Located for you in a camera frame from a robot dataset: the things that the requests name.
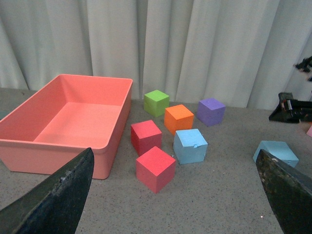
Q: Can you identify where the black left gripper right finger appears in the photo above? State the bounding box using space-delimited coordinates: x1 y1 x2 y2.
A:
256 149 312 234

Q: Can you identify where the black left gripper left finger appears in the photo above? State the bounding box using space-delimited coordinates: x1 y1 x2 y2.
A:
0 148 94 234

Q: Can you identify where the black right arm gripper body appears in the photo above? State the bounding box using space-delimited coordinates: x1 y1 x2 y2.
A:
269 93 312 123

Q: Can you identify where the light blue foam cube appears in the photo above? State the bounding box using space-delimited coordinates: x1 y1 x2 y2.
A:
173 129 208 164
253 140 299 168

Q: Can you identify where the pink foam cube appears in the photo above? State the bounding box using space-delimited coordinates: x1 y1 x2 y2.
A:
306 125 312 137

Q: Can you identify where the grey curtain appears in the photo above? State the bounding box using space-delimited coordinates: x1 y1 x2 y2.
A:
0 0 312 110

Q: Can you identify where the purple foam cube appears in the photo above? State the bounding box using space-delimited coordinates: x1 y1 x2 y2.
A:
196 98 226 127

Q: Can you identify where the pink plastic bin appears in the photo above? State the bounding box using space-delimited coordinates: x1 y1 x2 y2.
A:
0 74 133 179

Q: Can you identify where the orange foam cube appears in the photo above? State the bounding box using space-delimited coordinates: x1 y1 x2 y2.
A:
164 104 194 136

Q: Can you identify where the dark red foam cube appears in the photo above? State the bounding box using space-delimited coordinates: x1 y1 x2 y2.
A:
131 120 162 156

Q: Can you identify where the green foam cube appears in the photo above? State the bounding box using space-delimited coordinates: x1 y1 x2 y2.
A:
143 90 170 117

